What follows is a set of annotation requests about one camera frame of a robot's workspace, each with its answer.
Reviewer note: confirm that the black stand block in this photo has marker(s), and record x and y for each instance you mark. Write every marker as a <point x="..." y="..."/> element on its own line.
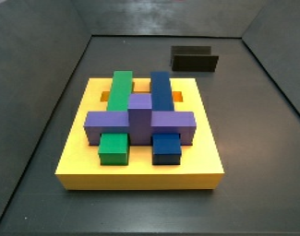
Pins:
<point x="192" y="59"/>

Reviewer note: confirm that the blue long block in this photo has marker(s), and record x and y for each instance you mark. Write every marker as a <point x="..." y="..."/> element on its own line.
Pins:
<point x="165" y="139"/>

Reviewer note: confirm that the purple cross-shaped block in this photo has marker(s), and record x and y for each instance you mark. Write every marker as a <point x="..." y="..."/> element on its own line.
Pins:
<point x="140" y="123"/>

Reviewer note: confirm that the yellow base board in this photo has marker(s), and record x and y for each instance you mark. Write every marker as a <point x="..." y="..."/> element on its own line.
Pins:
<point x="200" y="171"/>

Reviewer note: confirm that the green long block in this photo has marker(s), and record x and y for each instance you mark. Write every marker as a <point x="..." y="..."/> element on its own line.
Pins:
<point x="114" y="140"/>

